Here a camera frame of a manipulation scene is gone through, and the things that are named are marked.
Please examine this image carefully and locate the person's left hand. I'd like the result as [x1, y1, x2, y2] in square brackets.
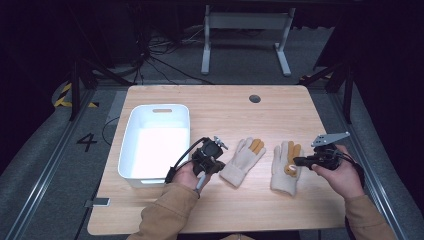
[171, 161, 213, 193]

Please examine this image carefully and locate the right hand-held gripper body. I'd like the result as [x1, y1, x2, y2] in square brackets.
[310, 131, 351, 171]

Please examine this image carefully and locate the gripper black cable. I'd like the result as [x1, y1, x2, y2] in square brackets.
[164, 137, 209, 185]
[334, 146, 366, 188]

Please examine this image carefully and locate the cream and orange work glove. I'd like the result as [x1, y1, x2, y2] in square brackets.
[219, 136, 267, 189]

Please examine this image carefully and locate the person's right hand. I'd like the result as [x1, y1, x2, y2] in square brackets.
[311, 144, 366, 201]

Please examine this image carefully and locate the white metal desk frame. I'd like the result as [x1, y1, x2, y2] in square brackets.
[200, 4, 297, 78]

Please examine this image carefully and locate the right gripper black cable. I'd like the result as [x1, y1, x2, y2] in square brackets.
[334, 146, 366, 188]

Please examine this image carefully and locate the grey metal floor rail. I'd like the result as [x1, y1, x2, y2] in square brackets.
[4, 88, 98, 240]
[328, 89, 409, 240]

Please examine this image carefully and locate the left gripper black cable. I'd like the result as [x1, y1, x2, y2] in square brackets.
[164, 137, 209, 185]

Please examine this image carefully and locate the white plastic bin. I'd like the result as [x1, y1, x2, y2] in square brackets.
[117, 103, 192, 189]

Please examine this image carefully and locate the tangle of black floor cables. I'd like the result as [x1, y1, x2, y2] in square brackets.
[133, 26, 214, 86]

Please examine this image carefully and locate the labelled cream and orange glove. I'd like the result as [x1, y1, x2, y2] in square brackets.
[269, 140, 303, 197]

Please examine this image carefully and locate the black metal stand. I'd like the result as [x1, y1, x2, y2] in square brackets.
[68, 58, 134, 122]
[299, 61, 355, 124]

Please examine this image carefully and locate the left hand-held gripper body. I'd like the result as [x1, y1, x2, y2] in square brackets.
[191, 135, 229, 192]

